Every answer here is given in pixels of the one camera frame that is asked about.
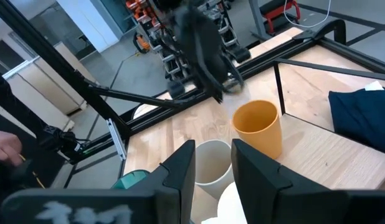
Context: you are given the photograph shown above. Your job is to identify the red stool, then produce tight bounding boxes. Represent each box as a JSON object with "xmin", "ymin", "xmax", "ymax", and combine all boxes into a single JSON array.
[{"xmin": 260, "ymin": 0, "xmax": 302, "ymax": 35}]

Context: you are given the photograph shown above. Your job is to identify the teal faceted plastic tumbler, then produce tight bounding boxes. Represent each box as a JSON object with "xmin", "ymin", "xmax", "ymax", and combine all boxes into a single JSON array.
[{"xmin": 110, "ymin": 169, "xmax": 151, "ymax": 190}]

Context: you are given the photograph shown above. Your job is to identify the navy blue cloth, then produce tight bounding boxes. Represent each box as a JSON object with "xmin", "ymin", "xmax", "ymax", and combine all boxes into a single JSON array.
[{"xmin": 328, "ymin": 80, "xmax": 385, "ymax": 156}]

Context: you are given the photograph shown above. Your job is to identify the white cable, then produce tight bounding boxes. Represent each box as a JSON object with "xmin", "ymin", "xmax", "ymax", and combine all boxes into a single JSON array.
[{"xmin": 284, "ymin": 0, "xmax": 333, "ymax": 29}]

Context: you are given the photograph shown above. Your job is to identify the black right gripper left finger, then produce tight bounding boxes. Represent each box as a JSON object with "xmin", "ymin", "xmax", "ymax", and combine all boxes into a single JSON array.
[{"xmin": 1, "ymin": 139, "xmax": 196, "ymax": 224}]

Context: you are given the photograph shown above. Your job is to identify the orange plastic cup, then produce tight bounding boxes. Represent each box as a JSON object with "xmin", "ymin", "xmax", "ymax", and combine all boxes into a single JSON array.
[{"xmin": 231, "ymin": 99, "xmax": 283, "ymax": 160}]

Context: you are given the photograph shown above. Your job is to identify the person's hand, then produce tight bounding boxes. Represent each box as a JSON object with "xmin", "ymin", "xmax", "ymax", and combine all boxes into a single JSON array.
[{"xmin": 0, "ymin": 129, "xmax": 24, "ymax": 167}]

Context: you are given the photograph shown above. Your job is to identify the black aluminium rig frame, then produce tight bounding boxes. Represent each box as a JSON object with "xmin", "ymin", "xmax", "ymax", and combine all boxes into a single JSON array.
[{"xmin": 0, "ymin": 0, "xmax": 385, "ymax": 189}]

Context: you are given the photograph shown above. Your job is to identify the beige ribbed cup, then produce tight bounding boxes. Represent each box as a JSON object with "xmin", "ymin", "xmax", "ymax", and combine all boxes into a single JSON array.
[{"xmin": 194, "ymin": 139, "xmax": 235, "ymax": 200}]

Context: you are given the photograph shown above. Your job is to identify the white ceramic mug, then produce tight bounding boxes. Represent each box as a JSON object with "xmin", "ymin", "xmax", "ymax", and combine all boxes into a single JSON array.
[{"xmin": 201, "ymin": 182, "xmax": 248, "ymax": 224}]

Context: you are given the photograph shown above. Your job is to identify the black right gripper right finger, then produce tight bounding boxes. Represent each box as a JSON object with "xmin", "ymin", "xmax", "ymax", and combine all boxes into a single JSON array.
[{"xmin": 231, "ymin": 138, "xmax": 385, "ymax": 224}]

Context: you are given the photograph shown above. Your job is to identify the storage rack with orange bins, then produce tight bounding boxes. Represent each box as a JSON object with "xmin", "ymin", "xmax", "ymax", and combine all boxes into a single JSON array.
[{"xmin": 125, "ymin": 0, "xmax": 252, "ymax": 94}]

